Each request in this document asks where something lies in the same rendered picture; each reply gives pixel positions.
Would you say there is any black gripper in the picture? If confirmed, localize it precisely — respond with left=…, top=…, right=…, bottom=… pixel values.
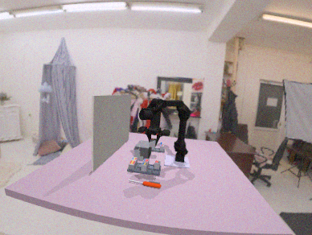
left=138, top=119, right=170, bottom=146

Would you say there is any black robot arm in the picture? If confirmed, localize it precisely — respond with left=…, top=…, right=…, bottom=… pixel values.
left=139, top=98, right=191, bottom=163

